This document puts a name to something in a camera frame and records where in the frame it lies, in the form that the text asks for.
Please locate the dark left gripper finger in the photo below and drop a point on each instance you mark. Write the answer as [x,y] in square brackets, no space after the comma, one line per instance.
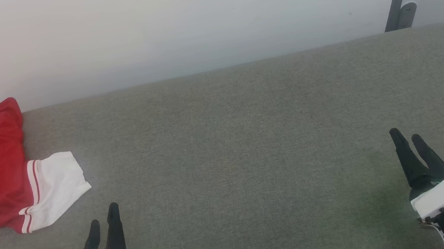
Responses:
[113,239]
[90,245]

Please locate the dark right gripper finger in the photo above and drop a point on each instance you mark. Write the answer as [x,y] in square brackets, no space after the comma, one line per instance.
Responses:
[434,160]
[408,160]

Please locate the grey fabric sofa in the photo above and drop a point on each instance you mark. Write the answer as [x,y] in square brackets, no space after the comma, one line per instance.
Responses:
[245,152]

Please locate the grey rounded metal bracket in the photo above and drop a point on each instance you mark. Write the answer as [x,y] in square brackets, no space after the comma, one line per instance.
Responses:
[408,14]

